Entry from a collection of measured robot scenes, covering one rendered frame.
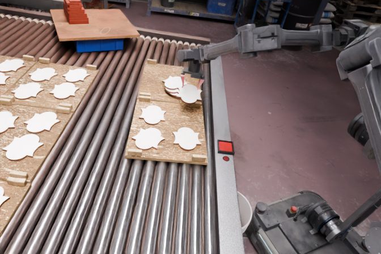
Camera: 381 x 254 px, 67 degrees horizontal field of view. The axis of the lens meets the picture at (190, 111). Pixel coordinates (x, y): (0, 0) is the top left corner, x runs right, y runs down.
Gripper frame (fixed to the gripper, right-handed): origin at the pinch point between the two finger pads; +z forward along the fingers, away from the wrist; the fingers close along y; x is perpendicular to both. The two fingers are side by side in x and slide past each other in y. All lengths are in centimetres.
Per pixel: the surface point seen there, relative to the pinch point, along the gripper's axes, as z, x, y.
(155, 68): 5.2, 34.0, -23.1
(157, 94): 9.8, 6.0, -16.8
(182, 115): 12.2, -8.9, -1.7
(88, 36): -6, 40, -67
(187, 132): 13.4, -23.0, 2.2
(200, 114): 11.5, -5.5, 7.5
